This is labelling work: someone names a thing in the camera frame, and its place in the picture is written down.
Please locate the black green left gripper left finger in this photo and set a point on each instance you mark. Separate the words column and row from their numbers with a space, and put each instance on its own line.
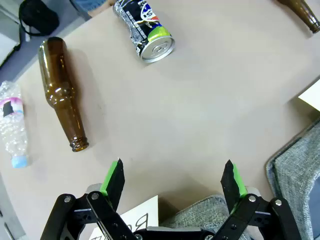
column 110, row 195

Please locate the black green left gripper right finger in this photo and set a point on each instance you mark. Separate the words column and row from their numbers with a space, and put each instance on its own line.
column 237, row 197

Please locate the crushed black Pepsi can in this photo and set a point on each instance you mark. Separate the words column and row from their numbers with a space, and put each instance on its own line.
column 146, row 30

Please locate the white paper label sheet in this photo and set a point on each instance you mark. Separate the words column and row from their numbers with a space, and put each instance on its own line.
column 311, row 96
column 130, row 220

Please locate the brown glass bottle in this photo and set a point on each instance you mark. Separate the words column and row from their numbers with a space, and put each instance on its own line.
column 303, row 13
column 61, row 92

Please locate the crushed clear plastic bottle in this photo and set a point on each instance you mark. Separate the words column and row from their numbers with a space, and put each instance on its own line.
column 13, row 125

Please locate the black bag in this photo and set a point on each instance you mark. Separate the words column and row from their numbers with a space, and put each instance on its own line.
column 37, row 17

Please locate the blue jeans leg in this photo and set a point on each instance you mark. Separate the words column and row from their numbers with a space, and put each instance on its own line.
column 87, row 3

